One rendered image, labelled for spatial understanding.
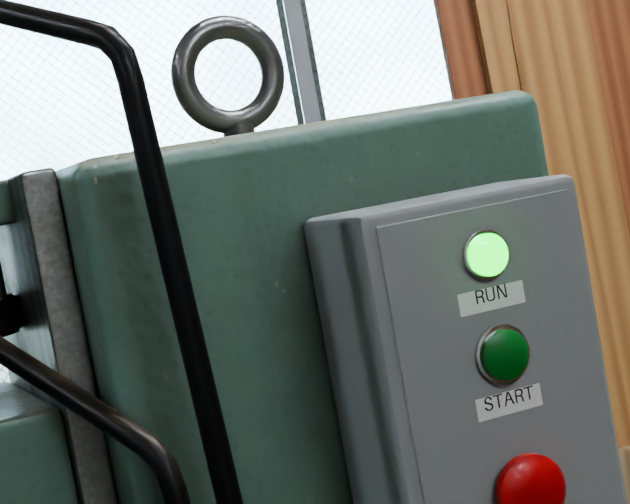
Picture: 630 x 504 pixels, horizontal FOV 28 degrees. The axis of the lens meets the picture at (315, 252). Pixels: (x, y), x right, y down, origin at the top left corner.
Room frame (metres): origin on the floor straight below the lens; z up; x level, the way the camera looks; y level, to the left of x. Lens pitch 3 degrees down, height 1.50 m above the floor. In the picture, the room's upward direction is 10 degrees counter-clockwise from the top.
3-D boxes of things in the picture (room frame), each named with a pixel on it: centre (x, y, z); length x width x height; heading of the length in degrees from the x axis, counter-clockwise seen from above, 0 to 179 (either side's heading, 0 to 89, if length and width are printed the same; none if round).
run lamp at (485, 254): (0.49, -0.07, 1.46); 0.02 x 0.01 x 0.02; 112
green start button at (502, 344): (0.49, -0.07, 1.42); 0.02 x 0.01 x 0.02; 112
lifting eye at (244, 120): (0.64, 0.03, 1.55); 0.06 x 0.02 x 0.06; 112
